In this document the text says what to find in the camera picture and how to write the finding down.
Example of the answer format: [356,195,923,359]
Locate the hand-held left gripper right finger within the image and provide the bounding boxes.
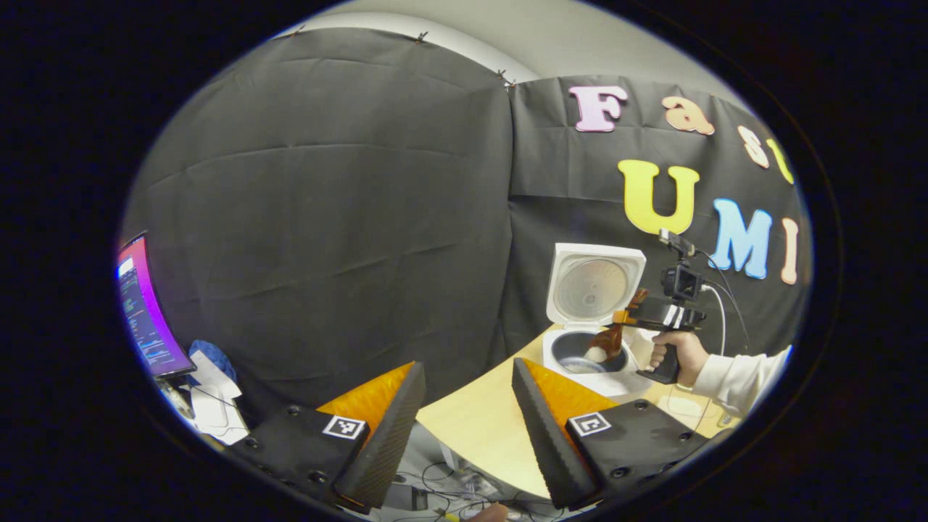
[511,357,715,510]

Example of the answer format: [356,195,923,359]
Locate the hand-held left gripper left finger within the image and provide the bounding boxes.
[228,360,427,512]

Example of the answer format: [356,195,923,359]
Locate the brown wooden spoon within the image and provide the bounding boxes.
[586,289,650,363]

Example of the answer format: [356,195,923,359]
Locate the white rice cooker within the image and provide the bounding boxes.
[542,243,653,398]

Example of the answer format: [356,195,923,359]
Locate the white paper sheets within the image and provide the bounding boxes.
[190,352,251,444]

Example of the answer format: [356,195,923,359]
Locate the blue cloth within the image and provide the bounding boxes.
[190,339,239,381]

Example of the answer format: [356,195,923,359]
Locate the black backdrop cloth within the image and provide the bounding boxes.
[120,28,813,428]

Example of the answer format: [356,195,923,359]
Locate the computer monitor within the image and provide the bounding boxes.
[116,232,196,379]

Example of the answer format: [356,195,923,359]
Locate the white cable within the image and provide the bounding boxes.
[700,284,727,356]

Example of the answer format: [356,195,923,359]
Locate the black cable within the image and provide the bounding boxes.
[696,250,751,352]

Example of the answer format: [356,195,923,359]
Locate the tangle of floor cables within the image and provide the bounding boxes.
[391,460,552,520]

